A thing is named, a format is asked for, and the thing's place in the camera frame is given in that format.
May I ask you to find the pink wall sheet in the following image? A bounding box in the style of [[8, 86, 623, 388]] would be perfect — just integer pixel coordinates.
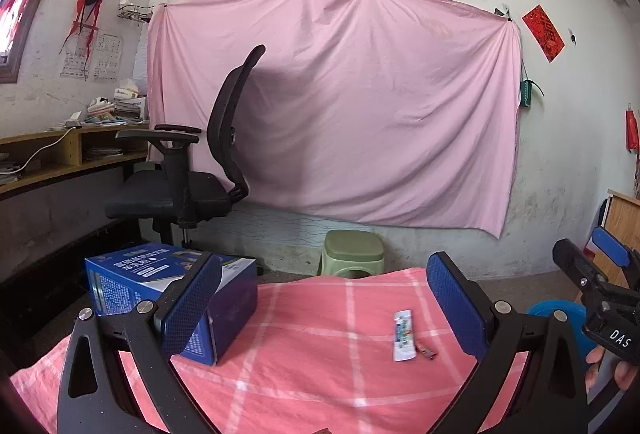
[[146, 0, 523, 240]]

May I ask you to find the wall calendar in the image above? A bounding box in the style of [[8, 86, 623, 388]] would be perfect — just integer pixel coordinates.
[[59, 33, 123, 82]]

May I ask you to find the stack of books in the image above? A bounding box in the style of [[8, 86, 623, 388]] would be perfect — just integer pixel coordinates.
[[82, 97, 150, 127]]

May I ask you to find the wire wall shelf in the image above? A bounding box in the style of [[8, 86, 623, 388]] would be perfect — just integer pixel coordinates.
[[117, 0, 156, 22]]

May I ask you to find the black office chair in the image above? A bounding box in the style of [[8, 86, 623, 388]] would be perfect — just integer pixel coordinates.
[[104, 44, 266, 247]]

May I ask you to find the wooden cabinet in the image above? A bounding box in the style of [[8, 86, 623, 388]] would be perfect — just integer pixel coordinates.
[[597, 188, 640, 287]]

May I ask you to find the red paper wall decoration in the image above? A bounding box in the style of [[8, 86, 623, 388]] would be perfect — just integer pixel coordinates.
[[521, 4, 566, 64]]

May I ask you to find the blue cardboard box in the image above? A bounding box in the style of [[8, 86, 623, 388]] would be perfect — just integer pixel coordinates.
[[84, 243, 259, 367]]

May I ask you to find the white cable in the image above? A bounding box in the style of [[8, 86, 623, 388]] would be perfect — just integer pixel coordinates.
[[0, 127, 76, 177]]

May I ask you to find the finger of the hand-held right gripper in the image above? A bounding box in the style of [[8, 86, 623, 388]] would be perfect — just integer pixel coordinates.
[[552, 238, 617, 311], [590, 227, 640, 296]]

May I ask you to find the person's right hand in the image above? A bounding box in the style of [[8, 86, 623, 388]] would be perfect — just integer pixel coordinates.
[[585, 346, 637, 392]]

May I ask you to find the wooden desk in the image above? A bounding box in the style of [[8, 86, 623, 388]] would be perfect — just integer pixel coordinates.
[[0, 124, 151, 200]]

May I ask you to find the green plastic stool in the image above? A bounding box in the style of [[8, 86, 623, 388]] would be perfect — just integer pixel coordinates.
[[320, 229, 386, 279]]

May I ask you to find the small white sachet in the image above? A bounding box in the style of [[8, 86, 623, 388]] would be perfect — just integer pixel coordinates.
[[391, 309, 417, 362]]

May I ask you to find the white tissue box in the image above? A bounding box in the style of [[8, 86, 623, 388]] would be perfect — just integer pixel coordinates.
[[114, 78, 148, 101]]

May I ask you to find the pink checked tablecloth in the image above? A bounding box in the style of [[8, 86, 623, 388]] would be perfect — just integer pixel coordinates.
[[10, 267, 536, 434]]

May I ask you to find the red hanging pouch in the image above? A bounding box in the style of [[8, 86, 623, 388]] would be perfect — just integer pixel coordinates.
[[625, 104, 640, 152]]

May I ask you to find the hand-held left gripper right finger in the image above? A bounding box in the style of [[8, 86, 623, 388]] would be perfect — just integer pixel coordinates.
[[426, 251, 591, 434]]

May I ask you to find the green wall hanger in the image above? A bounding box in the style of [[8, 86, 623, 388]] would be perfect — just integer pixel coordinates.
[[519, 59, 543, 110]]

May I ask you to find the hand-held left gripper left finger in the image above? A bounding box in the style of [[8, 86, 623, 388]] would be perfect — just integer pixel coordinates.
[[56, 251, 223, 434]]

